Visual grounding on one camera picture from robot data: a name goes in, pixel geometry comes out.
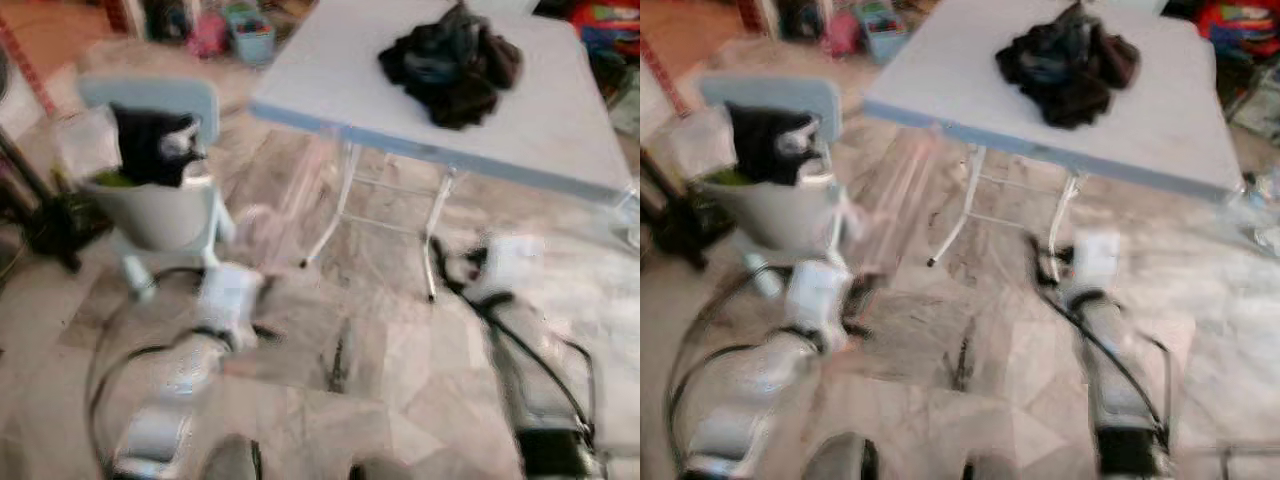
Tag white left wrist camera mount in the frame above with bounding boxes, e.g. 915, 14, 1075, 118
198, 262, 263, 336
785, 260, 853, 336

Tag grey robot leg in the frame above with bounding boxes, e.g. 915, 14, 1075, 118
350, 455, 411, 480
800, 432, 881, 480
205, 435, 263, 480
960, 455, 1016, 480

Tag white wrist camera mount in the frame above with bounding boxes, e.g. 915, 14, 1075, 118
480, 235, 546, 301
1070, 232, 1123, 296
785, 260, 853, 336
198, 262, 263, 336

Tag grey folding table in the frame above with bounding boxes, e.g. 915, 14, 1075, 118
248, 0, 641, 301
862, 0, 1246, 283

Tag pink bag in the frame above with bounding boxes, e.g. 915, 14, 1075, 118
185, 10, 229, 59
822, 8, 863, 56

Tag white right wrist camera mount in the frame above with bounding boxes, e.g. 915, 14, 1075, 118
1070, 232, 1123, 296
480, 235, 546, 301

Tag black and white garment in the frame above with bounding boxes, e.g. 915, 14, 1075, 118
108, 103, 208, 189
728, 103, 829, 189

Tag light blue plastic chair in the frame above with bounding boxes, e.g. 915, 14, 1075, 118
698, 72, 861, 301
78, 72, 241, 301

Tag blue toy bin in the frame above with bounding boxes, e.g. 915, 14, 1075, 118
222, 0, 278, 66
852, 0, 909, 63

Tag red and blue backpack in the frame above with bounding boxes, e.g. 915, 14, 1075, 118
570, 0, 641, 56
1195, 0, 1280, 56

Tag grey left robot leg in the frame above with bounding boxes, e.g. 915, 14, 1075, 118
205, 435, 263, 480
800, 432, 881, 480

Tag grey right robot leg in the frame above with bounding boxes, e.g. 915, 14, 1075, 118
960, 455, 1016, 480
350, 455, 411, 480

